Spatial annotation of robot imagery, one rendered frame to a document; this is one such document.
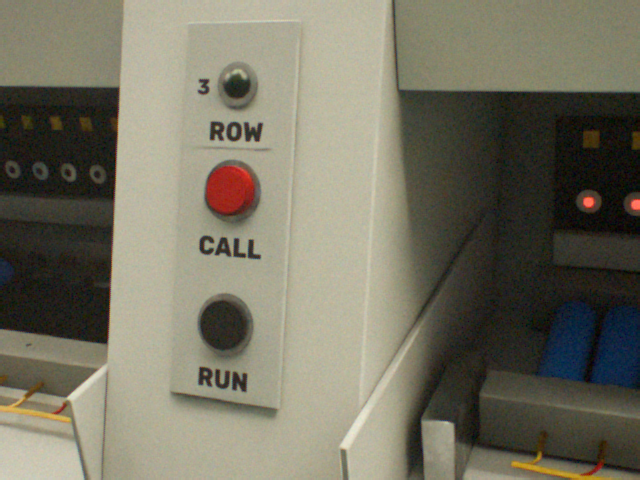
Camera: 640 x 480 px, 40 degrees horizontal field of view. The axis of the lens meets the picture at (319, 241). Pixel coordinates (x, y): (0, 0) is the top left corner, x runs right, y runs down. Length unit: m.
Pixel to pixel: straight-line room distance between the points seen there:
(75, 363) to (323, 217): 0.15
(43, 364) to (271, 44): 0.18
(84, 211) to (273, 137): 0.26
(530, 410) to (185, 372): 0.12
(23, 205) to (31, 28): 0.22
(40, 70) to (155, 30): 0.06
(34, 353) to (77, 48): 0.13
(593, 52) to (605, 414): 0.13
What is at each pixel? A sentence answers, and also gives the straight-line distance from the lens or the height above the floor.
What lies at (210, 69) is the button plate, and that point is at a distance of 0.29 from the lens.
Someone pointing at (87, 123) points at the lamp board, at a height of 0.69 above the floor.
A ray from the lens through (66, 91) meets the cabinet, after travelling 0.58.
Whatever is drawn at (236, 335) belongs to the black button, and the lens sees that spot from 0.28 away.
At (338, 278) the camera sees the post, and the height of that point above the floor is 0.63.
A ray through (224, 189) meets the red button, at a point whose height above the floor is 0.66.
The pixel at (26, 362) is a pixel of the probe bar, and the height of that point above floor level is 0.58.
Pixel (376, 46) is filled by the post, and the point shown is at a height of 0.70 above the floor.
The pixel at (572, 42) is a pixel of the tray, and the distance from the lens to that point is 0.27.
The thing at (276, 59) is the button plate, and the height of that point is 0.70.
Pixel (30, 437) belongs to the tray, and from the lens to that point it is 0.39.
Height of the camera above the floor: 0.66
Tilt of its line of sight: 3 degrees down
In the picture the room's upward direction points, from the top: 3 degrees clockwise
